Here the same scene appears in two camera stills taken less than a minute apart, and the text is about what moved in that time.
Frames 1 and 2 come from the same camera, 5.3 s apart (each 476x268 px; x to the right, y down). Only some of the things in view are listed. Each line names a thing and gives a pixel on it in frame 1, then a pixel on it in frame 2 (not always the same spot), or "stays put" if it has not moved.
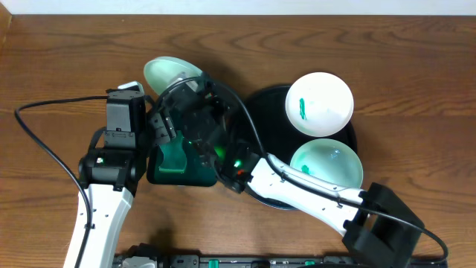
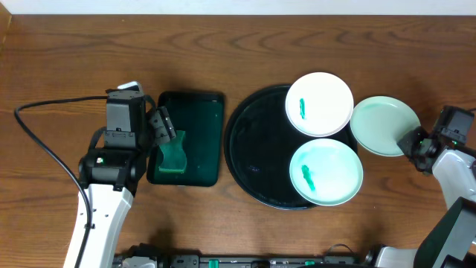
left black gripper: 163,129 stays put
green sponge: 174,154 stays put
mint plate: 331,160 stays put
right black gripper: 212,93 -> 410,142
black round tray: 262,119 stays put
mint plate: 160,71 -> 377,122
